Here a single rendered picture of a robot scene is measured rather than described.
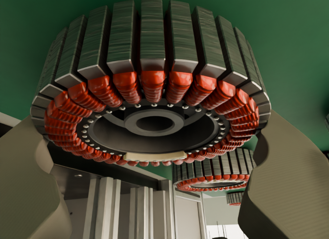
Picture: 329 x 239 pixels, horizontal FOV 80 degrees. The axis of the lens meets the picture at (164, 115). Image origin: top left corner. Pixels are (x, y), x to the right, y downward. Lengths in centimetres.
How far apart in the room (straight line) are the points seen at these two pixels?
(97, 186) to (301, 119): 24
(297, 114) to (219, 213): 645
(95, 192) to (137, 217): 11
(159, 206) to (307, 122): 30
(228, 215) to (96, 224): 634
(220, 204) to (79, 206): 619
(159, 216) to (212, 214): 625
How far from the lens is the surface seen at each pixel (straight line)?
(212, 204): 666
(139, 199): 37
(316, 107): 19
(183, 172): 24
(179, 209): 51
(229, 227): 658
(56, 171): 26
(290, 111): 19
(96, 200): 29
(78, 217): 53
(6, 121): 20
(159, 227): 42
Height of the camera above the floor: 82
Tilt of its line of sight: 28 degrees down
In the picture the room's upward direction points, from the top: 177 degrees clockwise
